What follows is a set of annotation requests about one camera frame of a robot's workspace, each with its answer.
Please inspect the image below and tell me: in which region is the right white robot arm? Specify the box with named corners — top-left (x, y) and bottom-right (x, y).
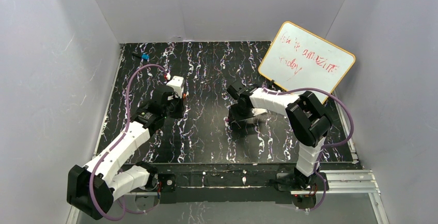
top-left (226, 81), bottom-right (332, 179)

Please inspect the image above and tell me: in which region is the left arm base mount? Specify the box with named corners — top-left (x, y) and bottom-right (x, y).
top-left (135, 174), bottom-right (175, 213)

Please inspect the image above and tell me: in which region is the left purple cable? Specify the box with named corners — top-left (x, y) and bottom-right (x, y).
top-left (89, 64), bottom-right (170, 222)

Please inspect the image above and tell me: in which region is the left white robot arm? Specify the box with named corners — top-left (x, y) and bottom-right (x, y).
top-left (67, 86), bottom-right (185, 220)

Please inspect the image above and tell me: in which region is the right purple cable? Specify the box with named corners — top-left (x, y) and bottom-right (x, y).
top-left (261, 86), bottom-right (355, 211)

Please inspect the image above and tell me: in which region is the purple cable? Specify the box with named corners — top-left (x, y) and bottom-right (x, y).
top-left (261, 86), bottom-right (355, 211)
top-left (89, 64), bottom-right (170, 222)

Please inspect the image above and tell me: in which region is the whiteboard with orange frame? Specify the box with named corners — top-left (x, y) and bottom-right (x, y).
top-left (258, 21), bottom-right (355, 93)

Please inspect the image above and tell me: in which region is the blue capped black marker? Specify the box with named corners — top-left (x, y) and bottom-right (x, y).
top-left (132, 52), bottom-right (150, 60)

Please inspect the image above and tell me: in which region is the aluminium frame rail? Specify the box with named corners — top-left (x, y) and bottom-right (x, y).
top-left (67, 89), bottom-right (391, 224)

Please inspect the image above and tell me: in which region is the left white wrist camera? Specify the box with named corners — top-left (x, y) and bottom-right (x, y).
top-left (166, 76), bottom-right (185, 99)

